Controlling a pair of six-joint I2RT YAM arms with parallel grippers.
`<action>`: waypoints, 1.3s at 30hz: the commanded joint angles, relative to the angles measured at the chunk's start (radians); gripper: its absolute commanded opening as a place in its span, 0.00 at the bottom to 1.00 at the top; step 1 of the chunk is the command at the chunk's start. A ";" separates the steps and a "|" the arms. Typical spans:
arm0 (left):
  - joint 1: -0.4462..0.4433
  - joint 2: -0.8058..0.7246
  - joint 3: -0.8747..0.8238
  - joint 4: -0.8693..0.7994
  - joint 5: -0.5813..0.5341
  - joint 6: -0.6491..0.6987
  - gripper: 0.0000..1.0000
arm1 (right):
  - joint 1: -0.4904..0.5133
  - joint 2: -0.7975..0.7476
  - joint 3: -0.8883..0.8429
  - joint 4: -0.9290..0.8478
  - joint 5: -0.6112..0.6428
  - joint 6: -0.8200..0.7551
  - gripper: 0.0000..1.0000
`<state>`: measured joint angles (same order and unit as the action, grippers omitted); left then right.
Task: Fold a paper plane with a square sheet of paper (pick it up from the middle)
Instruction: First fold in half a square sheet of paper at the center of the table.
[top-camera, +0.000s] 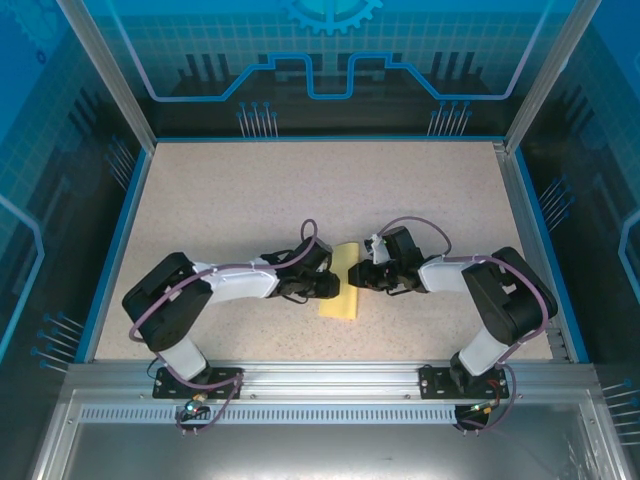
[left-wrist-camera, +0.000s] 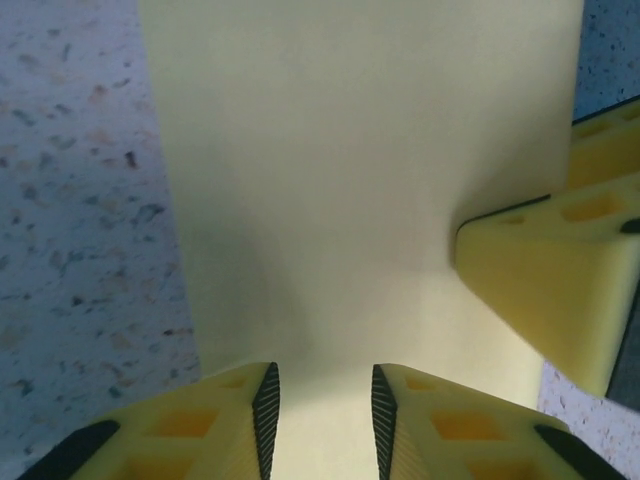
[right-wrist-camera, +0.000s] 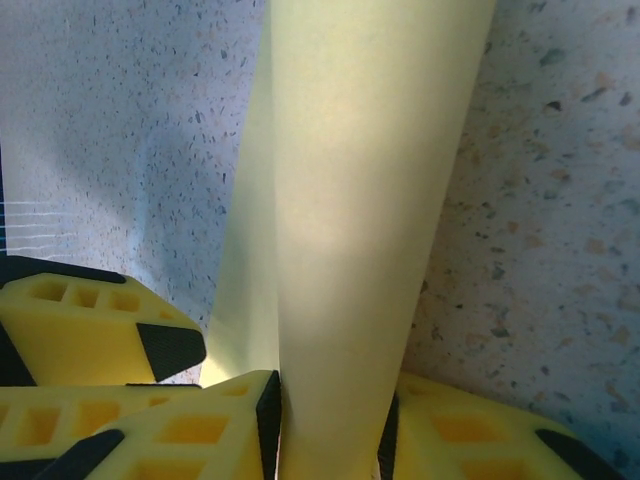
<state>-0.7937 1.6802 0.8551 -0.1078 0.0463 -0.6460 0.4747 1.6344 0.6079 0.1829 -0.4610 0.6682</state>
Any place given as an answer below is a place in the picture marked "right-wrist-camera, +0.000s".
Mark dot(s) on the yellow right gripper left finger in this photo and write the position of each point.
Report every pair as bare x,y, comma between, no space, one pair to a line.
220,400

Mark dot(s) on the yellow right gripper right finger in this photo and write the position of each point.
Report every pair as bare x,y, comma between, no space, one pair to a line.
490,420

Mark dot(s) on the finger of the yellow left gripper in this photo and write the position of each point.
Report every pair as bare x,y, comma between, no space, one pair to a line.
90,340
70,425

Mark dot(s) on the pale yellow paper sheet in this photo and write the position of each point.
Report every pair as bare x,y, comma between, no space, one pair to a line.
350,200

